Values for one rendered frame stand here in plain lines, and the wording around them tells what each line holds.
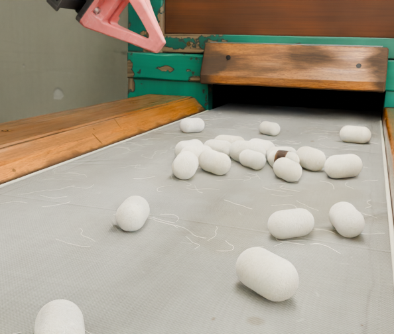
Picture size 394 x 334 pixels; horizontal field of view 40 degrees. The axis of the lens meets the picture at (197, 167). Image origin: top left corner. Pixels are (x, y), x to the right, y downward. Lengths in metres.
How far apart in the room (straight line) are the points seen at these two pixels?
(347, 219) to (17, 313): 0.20
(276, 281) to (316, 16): 0.75
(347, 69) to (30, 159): 0.55
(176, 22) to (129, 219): 0.72
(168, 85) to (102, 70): 1.03
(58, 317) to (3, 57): 2.11
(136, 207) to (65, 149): 0.24
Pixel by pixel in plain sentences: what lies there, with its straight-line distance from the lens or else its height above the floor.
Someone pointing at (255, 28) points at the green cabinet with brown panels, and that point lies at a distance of 0.98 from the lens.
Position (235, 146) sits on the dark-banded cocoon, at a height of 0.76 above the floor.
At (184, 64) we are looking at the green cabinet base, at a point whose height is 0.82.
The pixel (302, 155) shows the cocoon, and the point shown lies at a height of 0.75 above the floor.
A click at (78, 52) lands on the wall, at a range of 2.09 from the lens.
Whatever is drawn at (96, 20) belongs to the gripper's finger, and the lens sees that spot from 0.56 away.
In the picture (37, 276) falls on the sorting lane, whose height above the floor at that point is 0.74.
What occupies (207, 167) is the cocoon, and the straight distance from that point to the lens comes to 0.50.
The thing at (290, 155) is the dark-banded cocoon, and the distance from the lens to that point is 0.53.
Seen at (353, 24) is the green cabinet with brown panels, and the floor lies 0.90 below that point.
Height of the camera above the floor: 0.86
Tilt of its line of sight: 13 degrees down
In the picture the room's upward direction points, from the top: 2 degrees clockwise
